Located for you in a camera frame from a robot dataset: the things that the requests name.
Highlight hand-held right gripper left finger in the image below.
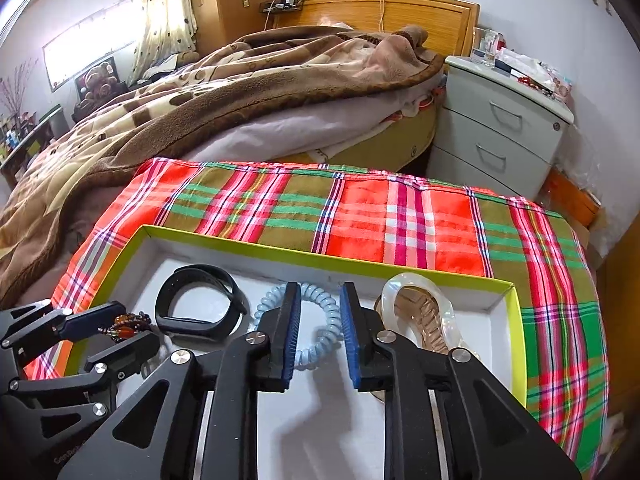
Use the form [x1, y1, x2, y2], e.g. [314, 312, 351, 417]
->
[57, 282, 303, 480]

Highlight blue spiral hair tie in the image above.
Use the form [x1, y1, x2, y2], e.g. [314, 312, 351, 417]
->
[252, 282, 346, 373]

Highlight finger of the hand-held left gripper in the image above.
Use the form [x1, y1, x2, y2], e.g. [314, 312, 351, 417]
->
[0, 300, 128, 361]
[0, 332, 161, 441]

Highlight clear hair claw clip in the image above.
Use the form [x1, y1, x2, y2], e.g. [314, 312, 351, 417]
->
[372, 272, 481, 361]

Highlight black wristband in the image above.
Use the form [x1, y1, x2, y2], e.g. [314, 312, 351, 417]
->
[155, 265, 248, 333]

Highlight lilac bed sheet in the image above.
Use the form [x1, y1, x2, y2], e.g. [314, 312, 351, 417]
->
[185, 72, 446, 166]

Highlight orange box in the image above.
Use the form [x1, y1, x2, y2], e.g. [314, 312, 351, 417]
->
[542, 167, 603, 228]

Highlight window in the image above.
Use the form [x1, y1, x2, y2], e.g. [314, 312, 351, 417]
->
[42, 0, 143, 93]

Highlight dresser with bottles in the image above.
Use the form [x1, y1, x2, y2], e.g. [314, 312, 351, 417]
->
[0, 105, 68, 191]

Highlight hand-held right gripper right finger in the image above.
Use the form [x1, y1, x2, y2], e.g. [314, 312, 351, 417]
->
[340, 281, 583, 480]

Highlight white box with yellow rim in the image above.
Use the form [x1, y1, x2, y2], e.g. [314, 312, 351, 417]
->
[62, 225, 528, 480]

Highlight brown wooden panel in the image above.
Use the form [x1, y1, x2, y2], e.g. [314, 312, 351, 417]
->
[595, 210, 640, 411]

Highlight pile of plastic packets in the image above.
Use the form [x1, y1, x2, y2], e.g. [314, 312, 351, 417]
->
[495, 47, 576, 106]

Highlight dark red beaded bracelet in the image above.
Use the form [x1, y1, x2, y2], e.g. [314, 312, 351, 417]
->
[97, 311, 153, 343]

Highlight dried flower branches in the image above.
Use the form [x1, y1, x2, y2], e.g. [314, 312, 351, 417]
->
[0, 60, 38, 116]

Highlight white nightstand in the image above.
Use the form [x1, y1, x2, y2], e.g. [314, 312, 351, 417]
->
[427, 55, 576, 201]

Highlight teddy bear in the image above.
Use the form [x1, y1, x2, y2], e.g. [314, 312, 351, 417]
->
[74, 57, 121, 106]

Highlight clear glass cup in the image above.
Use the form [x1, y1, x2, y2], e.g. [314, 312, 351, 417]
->
[470, 27, 503, 68]

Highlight wooden wardrobe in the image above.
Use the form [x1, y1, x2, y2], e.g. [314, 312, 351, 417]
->
[185, 0, 286, 56]

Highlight brown patterned blanket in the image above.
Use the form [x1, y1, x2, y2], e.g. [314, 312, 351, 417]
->
[0, 25, 446, 311]

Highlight red green plaid cloth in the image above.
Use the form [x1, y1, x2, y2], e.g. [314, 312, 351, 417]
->
[22, 157, 608, 480]

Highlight dotted curtain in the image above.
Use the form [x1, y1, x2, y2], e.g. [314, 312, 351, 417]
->
[127, 0, 198, 86]

